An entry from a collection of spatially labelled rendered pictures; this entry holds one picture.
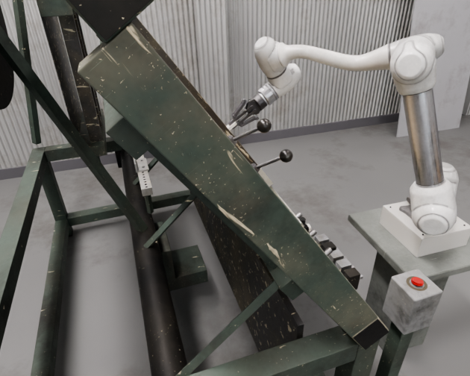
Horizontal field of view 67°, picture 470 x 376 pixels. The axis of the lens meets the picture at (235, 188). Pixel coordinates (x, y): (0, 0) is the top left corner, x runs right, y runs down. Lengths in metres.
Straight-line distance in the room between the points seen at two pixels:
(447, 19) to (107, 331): 4.67
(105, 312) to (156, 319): 1.11
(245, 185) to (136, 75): 0.30
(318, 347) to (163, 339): 0.56
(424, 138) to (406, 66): 0.29
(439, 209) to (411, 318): 0.42
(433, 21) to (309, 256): 4.30
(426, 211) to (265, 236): 0.87
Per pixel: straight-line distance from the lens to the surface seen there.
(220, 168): 0.69
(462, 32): 5.32
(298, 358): 1.31
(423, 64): 1.36
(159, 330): 1.48
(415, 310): 1.42
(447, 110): 5.44
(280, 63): 1.61
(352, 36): 4.79
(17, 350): 2.65
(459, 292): 2.90
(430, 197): 1.57
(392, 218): 1.89
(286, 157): 1.00
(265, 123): 0.93
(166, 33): 4.03
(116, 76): 0.60
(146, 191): 1.73
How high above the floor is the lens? 1.88
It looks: 31 degrees down
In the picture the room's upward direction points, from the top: 2 degrees counter-clockwise
